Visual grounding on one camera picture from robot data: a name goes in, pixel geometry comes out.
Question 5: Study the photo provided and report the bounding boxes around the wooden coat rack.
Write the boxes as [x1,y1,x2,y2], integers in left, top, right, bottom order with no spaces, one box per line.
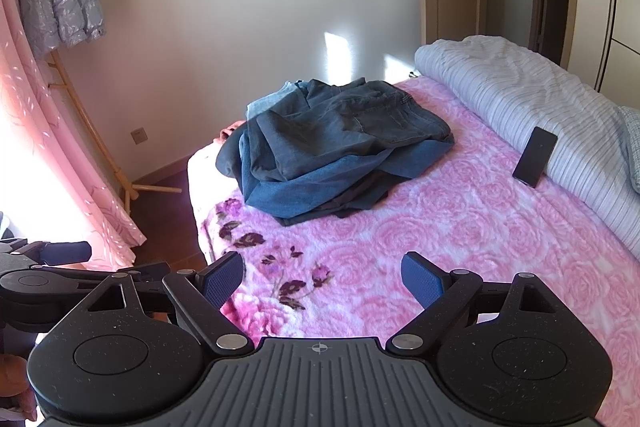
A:
[45,49,183,215]

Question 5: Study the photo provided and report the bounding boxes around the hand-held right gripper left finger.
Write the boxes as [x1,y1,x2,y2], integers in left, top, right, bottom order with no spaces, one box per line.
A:
[86,251,256,356]

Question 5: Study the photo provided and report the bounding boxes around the light blue jeans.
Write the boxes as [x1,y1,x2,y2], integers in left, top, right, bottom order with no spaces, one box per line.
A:
[245,81,311,120]

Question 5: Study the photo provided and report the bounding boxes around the white wardrobe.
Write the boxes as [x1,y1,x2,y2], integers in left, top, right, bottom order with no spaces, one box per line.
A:
[565,0,640,95]

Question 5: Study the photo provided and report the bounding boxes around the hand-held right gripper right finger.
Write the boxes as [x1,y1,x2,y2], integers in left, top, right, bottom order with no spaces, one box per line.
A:
[386,251,557,356]

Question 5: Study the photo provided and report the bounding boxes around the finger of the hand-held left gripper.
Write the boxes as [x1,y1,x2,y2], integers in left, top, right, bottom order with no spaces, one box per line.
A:
[65,261,172,308]
[0,241,94,268]

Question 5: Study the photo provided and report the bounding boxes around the black smartphone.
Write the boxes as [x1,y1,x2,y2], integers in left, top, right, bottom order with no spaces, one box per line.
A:
[512,126,559,188]

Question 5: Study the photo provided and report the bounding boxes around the striped white duvet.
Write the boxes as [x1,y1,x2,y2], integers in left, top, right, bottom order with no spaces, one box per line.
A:
[414,34,640,265]

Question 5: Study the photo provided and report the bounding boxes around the pink floral blanket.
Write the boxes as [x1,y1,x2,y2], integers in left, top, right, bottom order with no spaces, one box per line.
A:
[187,74,640,408]

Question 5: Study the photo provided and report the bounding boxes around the pink curtain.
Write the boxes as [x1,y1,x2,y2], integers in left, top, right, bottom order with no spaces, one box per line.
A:
[0,0,147,270]

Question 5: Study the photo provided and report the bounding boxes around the pink cloth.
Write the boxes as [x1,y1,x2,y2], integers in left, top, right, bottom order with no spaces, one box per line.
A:
[216,121,248,144]

